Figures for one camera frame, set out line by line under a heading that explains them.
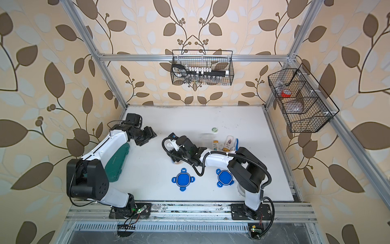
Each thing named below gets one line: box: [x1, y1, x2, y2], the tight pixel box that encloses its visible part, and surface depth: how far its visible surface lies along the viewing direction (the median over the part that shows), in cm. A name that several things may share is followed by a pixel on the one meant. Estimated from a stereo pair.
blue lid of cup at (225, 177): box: [215, 168, 235, 188], surface depth 87 cm
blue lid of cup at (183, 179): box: [171, 167, 196, 192], surface depth 86 cm
